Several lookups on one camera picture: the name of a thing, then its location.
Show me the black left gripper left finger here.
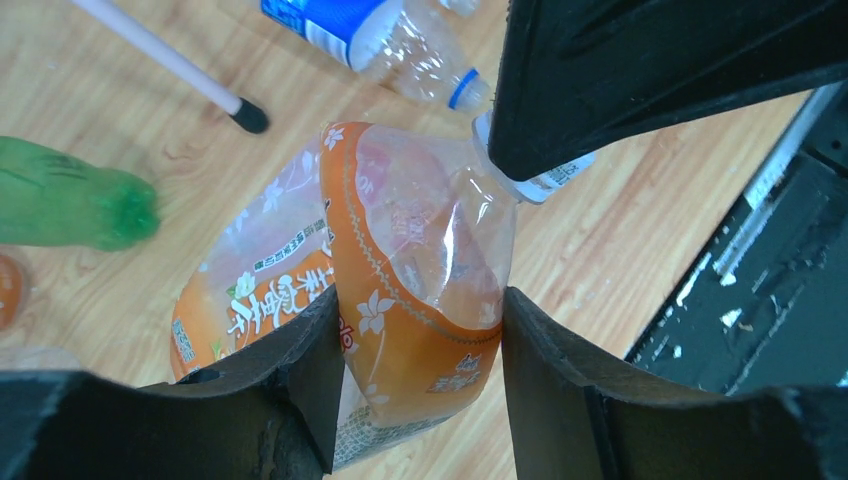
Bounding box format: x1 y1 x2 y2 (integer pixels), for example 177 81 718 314
1 289 344 479

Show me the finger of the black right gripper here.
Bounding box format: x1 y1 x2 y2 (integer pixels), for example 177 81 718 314
488 0 847 180

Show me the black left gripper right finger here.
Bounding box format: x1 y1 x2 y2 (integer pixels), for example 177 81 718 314
502 287 847 479

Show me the Pepsi bottle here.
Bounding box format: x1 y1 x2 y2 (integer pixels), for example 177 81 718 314
251 1 490 113

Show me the orange tea bottle crushed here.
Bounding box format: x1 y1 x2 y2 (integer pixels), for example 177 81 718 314
170 116 517 468

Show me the orange tea bottle standing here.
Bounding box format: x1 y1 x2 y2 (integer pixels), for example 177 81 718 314
1 254 28 330

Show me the green plastic bottle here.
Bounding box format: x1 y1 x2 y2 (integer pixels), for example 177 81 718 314
1 136 160 252

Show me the pink music stand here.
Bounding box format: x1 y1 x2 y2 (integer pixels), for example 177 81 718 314
73 0 270 134

